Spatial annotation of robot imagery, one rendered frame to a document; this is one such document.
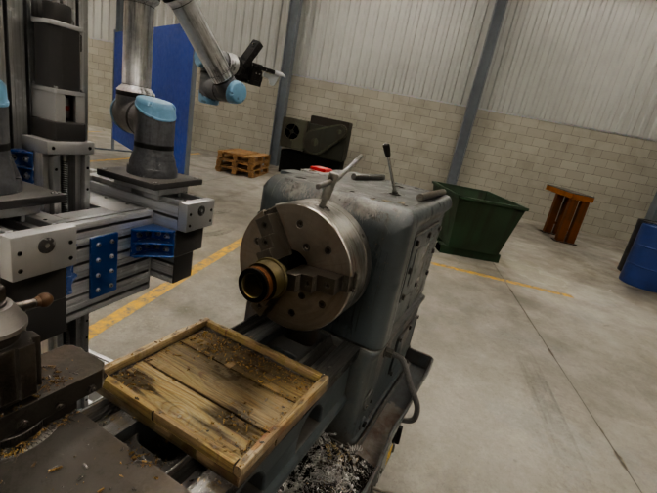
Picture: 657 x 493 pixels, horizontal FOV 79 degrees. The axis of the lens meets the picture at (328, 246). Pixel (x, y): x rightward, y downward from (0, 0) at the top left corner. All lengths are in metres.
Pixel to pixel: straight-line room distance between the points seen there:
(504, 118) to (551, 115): 1.07
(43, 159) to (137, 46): 0.47
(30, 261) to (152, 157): 0.53
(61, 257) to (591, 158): 11.45
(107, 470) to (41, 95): 0.93
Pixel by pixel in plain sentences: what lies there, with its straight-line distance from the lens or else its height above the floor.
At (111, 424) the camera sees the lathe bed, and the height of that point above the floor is 0.86.
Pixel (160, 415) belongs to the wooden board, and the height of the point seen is 0.90.
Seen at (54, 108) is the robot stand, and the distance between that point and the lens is 1.24.
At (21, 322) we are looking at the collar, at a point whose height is 1.13.
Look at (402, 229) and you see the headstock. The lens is 0.99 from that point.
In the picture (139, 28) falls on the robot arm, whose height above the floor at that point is 1.58.
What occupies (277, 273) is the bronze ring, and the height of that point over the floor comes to 1.11.
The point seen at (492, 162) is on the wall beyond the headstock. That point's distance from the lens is 11.16.
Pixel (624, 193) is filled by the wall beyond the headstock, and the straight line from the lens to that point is 12.18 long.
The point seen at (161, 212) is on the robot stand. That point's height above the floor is 1.06.
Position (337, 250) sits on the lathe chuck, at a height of 1.16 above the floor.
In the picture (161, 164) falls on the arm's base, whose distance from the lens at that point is 1.35.
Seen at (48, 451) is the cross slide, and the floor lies 0.97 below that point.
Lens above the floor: 1.42
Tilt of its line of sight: 17 degrees down
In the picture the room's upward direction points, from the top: 11 degrees clockwise
